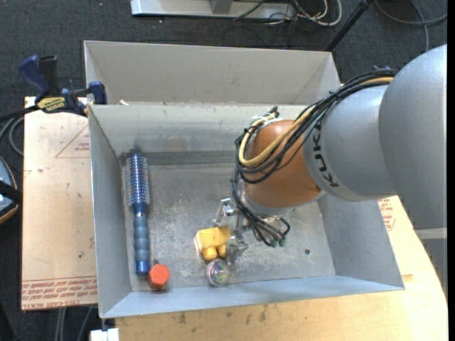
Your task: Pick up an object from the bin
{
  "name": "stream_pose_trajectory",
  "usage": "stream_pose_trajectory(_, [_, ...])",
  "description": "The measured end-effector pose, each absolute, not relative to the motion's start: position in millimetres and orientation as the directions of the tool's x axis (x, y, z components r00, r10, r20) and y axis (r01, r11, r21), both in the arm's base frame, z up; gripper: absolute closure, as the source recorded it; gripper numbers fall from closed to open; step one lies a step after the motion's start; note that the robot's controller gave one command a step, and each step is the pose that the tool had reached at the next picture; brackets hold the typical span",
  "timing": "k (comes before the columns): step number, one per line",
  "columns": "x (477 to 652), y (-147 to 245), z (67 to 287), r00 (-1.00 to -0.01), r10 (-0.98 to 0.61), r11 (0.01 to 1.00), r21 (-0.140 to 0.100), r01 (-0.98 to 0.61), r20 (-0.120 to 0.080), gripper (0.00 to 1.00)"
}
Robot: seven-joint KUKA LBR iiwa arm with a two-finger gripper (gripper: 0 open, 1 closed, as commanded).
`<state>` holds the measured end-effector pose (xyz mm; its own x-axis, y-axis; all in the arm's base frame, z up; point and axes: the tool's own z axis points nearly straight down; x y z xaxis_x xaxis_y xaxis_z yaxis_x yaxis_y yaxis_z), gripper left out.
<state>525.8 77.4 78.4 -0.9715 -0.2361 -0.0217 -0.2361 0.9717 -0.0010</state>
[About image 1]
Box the orange hexagonal block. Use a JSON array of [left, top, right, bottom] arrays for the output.
[[146, 264, 171, 291]]

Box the iridescent clear round top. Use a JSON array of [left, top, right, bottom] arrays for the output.
[[205, 259, 231, 287]]

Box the grey metal bin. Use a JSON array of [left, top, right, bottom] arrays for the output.
[[83, 40, 405, 319]]

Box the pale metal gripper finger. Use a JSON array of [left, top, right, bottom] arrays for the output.
[[212, 197, 239, 227], [225, 234, 250, 266]]

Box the blue round hairbrush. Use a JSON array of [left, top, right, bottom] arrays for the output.
[[124, 153, 152, 277]]

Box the yellow toy block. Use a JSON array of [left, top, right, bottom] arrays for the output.
[[193, 225, 232, 262]]

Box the brown cardboard board, red print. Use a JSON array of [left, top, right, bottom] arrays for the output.
[[21, 96, 415, 312]]

